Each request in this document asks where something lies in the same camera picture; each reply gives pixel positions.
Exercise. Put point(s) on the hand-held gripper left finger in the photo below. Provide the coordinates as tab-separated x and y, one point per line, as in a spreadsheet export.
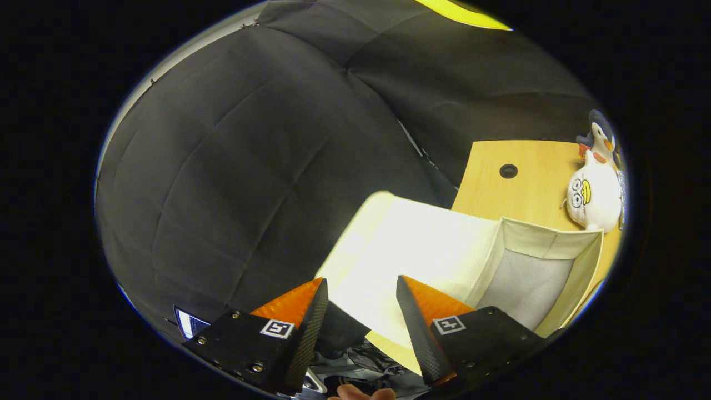
308	333

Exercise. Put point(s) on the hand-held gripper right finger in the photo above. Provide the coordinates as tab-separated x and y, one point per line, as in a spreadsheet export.
416	333

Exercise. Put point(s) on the beige fabric storage box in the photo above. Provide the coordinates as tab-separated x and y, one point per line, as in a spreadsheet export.
422	244

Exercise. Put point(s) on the dark grey cloth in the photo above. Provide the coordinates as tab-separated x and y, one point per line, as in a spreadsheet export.
366	364

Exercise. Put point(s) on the computer monitor screen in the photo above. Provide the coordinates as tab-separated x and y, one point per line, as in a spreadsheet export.
189	323

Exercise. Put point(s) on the white plush duck toy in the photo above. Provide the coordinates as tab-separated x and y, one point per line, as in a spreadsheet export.
594	197

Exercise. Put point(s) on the grey penguin plush toy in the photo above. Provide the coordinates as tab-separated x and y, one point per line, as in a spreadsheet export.
600	133

